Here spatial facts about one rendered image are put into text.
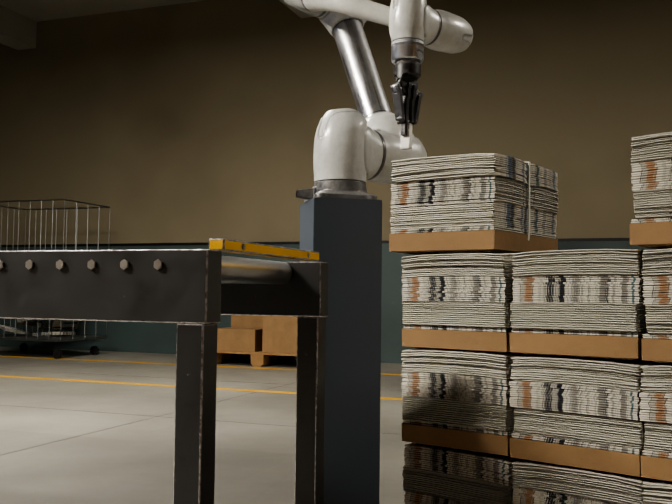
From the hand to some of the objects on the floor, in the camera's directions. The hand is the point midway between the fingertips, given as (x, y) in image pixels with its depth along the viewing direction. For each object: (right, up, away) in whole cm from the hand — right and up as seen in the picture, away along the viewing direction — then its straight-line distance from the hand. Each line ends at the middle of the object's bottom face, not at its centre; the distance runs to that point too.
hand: (406, 136), depth 227 cm
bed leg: (-43, -111, -95) cm, 152 cm away
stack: (+52, -115, -51) cm, 136 cm away
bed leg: (-26, -114, -48) cm, 126 cm away
